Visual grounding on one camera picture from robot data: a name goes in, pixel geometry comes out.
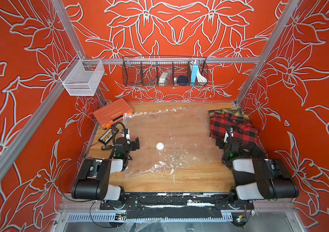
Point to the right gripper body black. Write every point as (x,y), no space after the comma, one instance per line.
(222,143)

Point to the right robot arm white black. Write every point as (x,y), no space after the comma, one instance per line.
(256,177)

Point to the white cable duct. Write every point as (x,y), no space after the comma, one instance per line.
(105,217)

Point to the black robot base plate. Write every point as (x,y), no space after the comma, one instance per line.
(178,205)

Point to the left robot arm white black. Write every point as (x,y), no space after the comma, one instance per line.
(92,181)

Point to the black screwdriver bit holder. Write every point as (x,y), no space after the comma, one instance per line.
(107,136)

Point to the dark blue round object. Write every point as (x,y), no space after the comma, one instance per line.
(182,80)

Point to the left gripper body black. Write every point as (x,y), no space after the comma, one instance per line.
(134,143)

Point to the light blue box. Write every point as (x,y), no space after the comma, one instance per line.
(194,71)

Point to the red black plaid shirt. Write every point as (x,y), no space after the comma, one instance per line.
(242,128)

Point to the clear plastic wall bin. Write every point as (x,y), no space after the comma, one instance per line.
(82,80)

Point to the olive plaid shirt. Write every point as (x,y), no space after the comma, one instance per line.
(234,111)

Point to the black wire wall basket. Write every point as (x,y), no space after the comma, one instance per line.
(144,71)

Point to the clear plastic vacuum bag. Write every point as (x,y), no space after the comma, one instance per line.
(170,139)

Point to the orange tool case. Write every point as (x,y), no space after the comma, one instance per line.
(113,112)

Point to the black yellow screwdriver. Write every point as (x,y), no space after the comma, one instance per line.
(108,147)

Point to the grey bagged item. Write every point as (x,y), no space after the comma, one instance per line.
(165,78)

